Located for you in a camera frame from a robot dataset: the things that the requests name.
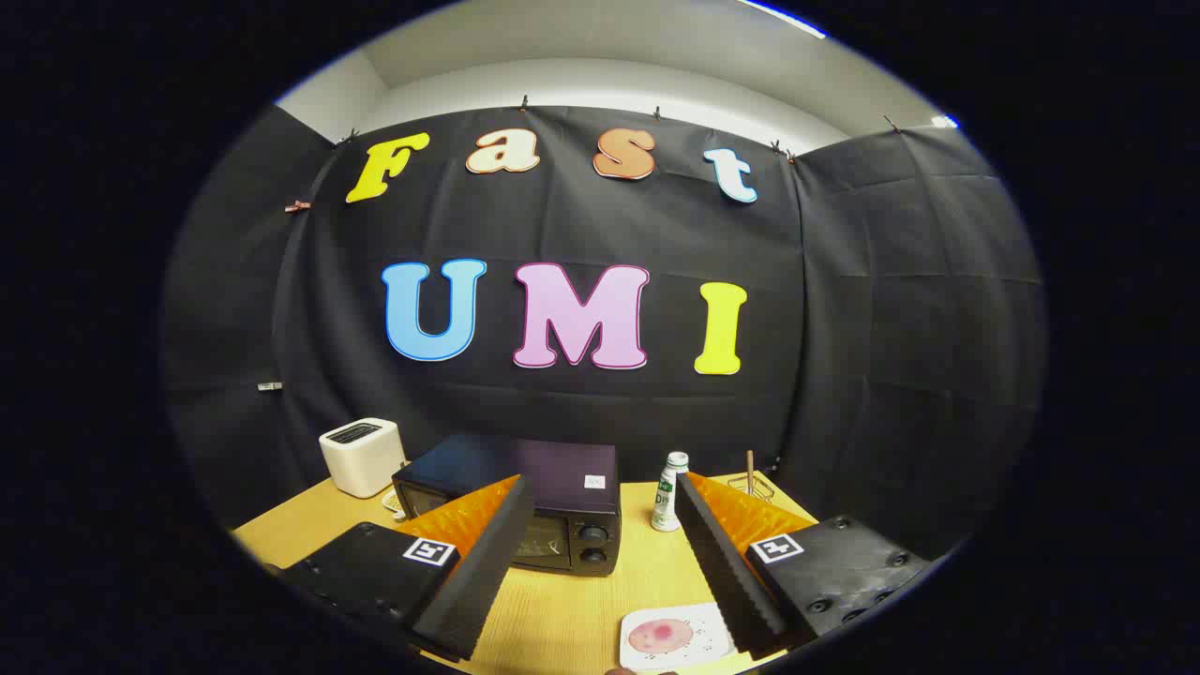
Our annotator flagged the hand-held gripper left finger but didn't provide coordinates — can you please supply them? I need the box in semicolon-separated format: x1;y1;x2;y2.
277;473;537;665

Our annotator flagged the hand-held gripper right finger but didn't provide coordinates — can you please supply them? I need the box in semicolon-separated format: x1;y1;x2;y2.
675;472;931;662

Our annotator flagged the white square plate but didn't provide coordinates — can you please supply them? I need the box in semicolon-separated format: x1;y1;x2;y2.
619;602;737;672

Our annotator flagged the pink round ham slice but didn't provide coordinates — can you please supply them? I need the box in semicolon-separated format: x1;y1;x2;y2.
628;619;695;655

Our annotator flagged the black toaster oven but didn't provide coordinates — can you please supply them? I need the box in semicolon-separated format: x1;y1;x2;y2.
392;433;622;577

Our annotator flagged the white bread toaster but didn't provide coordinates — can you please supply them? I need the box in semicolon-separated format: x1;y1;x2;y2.
319;417;407;499

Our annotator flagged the white bottle green label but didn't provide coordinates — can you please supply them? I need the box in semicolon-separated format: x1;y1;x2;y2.
651;452;690;533

